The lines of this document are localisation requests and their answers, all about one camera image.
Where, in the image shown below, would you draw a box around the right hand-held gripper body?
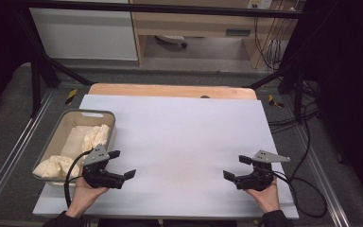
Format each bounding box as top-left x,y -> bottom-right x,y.
234,149 -> 291,192

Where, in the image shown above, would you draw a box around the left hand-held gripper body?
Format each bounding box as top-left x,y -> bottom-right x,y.
80,144 -> 126,190

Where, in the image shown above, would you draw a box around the cream sweatshirt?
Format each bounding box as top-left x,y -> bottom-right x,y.
32,123 -> 112,180

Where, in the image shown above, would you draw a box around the beige plastic bin grey rim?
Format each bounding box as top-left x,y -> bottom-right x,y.
31,108 -> 117,187

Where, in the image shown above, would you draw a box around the person's right hand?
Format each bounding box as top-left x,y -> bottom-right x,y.
245,175 -> 282,215

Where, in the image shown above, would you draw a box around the person's left hand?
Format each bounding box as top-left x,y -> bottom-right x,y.
65,174 -> 110,218

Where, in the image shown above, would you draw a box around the wooden table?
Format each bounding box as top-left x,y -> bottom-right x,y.
88,82 -> 259,101

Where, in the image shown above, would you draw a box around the white cabinet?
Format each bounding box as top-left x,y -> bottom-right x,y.
28,7 -> 139,61

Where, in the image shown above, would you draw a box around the white chair base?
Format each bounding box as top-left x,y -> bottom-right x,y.
155,34 -> 189,49

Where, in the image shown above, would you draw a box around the black curtain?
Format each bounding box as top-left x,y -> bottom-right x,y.
303,0 -> 363,211
0,0 -> 34,122

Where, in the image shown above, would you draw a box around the light wooden desk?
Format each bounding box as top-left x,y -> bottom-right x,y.
129,0 -> 306,69

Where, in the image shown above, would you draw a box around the white power strip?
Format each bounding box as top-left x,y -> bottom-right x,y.
246,0 -> 274,10

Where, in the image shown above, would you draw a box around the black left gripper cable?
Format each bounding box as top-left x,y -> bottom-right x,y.
63,149 -> 93,209

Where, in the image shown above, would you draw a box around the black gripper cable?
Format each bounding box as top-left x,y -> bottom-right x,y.
272,107 -> 329,219
63,149 -> 93,209

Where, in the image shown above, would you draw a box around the black floor cables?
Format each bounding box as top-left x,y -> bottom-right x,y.
268,79 -> 321,134

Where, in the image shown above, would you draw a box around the aluminium rail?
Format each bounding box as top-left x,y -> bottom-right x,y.
291,124 -> 354,227
0,89 -> 57,219

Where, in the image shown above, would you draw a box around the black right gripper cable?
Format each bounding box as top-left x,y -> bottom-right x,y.
272,107 -> 329,219

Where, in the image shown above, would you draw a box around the hanging black cable bundle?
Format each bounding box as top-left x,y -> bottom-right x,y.
252,12 -> 292,71

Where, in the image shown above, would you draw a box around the black metal frame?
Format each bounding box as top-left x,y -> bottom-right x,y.
12,0 -> 320,125

